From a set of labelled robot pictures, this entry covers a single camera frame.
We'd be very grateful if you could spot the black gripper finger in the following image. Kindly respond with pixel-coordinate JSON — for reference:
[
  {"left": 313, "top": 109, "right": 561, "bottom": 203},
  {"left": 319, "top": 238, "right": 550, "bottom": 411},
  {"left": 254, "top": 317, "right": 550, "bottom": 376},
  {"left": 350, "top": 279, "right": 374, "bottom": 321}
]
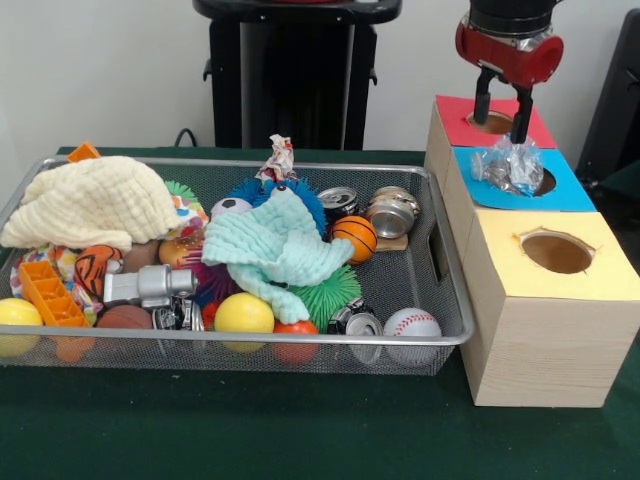
[
  {"left": 473, "top": 66, "right": 494, "bottom": 126},
  {"left": 509, "top": 84, "right": 534, "bottom": 144}
]

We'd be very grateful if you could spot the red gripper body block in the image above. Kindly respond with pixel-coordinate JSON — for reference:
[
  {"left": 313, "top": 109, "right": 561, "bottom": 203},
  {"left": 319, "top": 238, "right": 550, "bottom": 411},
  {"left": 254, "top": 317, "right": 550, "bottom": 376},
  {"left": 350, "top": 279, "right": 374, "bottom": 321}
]
[{"left": 454, "top": 19, "right": 565, "bottom": 89}]

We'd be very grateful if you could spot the crushed clear plastic bottle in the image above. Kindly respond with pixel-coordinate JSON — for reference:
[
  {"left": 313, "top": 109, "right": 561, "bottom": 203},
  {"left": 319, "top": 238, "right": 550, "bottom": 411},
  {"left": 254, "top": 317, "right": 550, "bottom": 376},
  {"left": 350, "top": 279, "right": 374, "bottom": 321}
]
[{"left": 469, "top": 133, "right": 545, "bottom": 197}]

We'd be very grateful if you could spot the mint green waffle cloth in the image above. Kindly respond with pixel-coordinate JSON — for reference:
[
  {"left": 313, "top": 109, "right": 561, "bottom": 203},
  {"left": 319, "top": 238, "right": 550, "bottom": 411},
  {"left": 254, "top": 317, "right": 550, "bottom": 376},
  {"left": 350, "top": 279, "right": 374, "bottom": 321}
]
[{"left": 199, "top": 190, "right": 356, "bottom": 324}]

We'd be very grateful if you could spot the cream waffle cloth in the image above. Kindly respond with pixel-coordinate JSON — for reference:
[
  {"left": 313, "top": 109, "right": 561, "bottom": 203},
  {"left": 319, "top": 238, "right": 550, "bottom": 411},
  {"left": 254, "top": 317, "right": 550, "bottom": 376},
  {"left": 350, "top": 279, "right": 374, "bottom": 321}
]
[{"left": 0, "top": 154, "right": 182, "bottom": 251}]

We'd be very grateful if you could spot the wooden box with three holes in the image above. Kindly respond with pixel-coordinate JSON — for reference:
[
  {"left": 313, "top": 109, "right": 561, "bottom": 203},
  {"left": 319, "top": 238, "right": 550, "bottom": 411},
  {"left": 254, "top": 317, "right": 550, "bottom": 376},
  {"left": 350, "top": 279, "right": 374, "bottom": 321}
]
[{"left": 424, "top": 94, "right": 640, "bottom": 409}]

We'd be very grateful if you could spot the shallow clear mesh bin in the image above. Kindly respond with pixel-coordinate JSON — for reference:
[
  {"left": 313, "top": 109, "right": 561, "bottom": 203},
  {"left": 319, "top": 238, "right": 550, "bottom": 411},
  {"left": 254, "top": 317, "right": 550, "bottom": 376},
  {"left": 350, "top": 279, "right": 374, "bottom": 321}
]
[{"left": 0, "top": 154, "right": 476, "bottom": 374}]

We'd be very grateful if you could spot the black chair back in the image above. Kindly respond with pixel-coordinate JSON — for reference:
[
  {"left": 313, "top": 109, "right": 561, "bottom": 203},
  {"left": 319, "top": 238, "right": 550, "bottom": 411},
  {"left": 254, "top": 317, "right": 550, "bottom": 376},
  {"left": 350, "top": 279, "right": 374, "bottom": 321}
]
[{"left": 574, "top": 8, "right": 640, "bottom": 189}]

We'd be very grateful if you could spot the crushed silver can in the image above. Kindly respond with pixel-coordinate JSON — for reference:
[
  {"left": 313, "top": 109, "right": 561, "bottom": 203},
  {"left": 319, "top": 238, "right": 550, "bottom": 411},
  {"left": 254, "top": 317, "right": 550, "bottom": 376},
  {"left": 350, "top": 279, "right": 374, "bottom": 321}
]
[{"left": 364, "top": 185, "right": 421, "bottom": 240}]

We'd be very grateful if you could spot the small orange basketball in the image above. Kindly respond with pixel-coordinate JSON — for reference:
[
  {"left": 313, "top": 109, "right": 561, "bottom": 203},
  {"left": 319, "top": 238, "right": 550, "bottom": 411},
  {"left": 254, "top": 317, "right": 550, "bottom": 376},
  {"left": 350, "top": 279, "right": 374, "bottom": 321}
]
[{"left": 330, "top": 214, "right": 379, "bottom": 265}]

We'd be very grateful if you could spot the white toy baseball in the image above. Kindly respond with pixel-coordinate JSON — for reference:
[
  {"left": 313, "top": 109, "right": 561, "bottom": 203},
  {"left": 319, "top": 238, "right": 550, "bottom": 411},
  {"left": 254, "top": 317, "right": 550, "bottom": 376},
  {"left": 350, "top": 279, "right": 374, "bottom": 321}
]
[{"left": 383, "top": 307, "right": 443, "bottom": 366}]

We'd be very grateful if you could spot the green spiky ball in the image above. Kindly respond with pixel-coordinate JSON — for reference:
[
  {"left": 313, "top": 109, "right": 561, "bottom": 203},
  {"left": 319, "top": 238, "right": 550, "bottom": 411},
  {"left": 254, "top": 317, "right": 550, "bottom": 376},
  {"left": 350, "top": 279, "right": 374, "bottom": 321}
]
[{"left": 289, "top": 264, "right": 362, "bottom": 326}]

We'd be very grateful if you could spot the yellow ball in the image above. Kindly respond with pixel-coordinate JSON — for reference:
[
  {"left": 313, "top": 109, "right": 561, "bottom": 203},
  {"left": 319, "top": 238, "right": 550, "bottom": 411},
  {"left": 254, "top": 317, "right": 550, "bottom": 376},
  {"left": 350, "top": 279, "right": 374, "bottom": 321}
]
[
  {"left": 213, "top": 293, "right": 276, "bottom": 354},
  {"left": 0, "top": 298, "right": 45, "bottom": 357}
]

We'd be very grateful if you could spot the dark green tablecloth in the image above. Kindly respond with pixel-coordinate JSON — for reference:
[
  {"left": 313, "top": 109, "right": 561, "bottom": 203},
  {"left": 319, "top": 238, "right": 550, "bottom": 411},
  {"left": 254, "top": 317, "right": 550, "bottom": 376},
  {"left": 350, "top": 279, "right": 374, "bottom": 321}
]
[{"left": 0, "top": 145, "right": 640, "bottom": 480}]

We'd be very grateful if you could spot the silver plastic toy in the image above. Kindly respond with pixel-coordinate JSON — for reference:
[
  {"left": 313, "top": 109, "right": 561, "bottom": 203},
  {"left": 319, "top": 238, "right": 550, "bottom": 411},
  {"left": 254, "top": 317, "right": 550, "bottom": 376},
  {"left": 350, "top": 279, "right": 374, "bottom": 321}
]
[{"left": 102, "top": 263, "right": 199, "bottom": 309}]

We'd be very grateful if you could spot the long orange toy brick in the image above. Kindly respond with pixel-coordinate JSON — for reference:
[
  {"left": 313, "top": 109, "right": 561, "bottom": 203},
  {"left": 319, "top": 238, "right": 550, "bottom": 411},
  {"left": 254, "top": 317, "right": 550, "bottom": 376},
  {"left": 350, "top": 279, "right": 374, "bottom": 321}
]
[{"left": 18, "top": 258, "right": 96, "bottom": 361}]

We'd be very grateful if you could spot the black cable loop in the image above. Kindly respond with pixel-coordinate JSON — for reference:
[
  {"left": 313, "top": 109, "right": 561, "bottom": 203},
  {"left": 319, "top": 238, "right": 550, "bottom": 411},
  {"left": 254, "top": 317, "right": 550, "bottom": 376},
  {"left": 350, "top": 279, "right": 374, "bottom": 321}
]
[{"left": 173, "top": 128, "right": 214, "bottom": 149}]

